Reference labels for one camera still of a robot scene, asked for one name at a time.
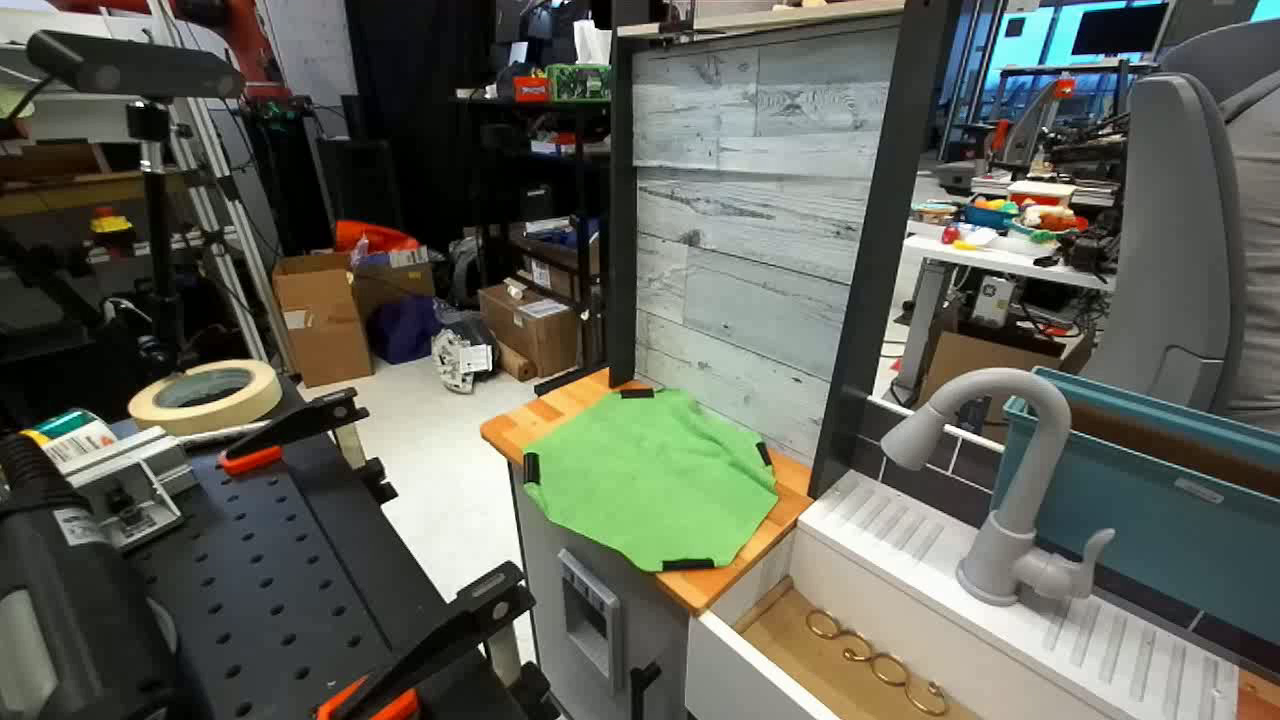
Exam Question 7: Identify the masking tape roll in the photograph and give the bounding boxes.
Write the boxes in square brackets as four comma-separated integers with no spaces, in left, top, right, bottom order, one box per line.
[123,355,287,436]

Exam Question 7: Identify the black camera stand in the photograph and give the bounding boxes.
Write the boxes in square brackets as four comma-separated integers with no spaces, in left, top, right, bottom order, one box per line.
[123,92,198,373]

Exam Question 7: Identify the green cloth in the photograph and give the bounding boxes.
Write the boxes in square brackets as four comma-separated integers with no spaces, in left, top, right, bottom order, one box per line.
[516,383,784,576]

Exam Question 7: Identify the low cardboard box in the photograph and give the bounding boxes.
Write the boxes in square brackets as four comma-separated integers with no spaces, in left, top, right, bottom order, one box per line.
[471,277,590,383]

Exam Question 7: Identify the black storage shelf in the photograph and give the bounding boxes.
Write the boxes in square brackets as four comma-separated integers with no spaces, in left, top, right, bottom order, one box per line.
[452,50,621,381]

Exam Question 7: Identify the black camera bar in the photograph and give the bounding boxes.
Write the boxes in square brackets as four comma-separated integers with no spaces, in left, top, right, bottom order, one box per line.
[23,26,252,103]

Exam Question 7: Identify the black frame post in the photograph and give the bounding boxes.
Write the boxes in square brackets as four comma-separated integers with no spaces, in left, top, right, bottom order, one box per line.
[807,0,967,500]

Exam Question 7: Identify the white green labelled device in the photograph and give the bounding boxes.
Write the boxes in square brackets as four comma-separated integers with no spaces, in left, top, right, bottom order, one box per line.
[19,403,189,553]

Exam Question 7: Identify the white toy sink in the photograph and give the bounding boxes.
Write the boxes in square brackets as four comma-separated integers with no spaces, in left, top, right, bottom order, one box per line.
[685,469,1245,720]

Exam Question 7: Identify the black orange clamp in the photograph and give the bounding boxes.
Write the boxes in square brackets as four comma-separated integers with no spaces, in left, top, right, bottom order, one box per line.
[311,554,535,720]
[217,387,372,481]

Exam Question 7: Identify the white cluttered table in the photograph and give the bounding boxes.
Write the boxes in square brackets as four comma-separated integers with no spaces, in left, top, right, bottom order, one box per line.
[887,227,1120,408]

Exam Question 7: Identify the teal box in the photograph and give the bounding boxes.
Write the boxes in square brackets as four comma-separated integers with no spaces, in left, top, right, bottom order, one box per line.
[995,369,1280,651]

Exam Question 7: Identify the tall cardboard box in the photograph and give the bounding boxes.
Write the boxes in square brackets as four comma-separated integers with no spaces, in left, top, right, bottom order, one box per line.
[269,249,379,387]

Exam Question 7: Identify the monitor with blue screen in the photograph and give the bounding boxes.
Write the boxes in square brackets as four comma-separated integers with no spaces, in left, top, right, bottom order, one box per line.
[981,0,1177,87]

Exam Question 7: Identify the whitewashed wood panel backdrop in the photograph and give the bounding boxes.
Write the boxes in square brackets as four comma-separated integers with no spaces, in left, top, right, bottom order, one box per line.
[630,18,905,469]

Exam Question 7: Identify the black perforated workbench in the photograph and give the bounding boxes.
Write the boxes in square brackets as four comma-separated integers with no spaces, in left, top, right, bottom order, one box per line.
[0,425,535,720]

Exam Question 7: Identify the blue bag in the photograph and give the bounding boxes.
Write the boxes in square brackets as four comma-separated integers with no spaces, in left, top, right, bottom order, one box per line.
[363,293,443,369]

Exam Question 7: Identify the orange fabric item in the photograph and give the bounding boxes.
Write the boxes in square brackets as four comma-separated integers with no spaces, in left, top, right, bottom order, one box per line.
[327,217,426,265]

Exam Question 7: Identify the gray plastic toy faucet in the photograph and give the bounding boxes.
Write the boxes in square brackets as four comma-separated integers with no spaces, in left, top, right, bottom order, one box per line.
[876,365,1120,620]

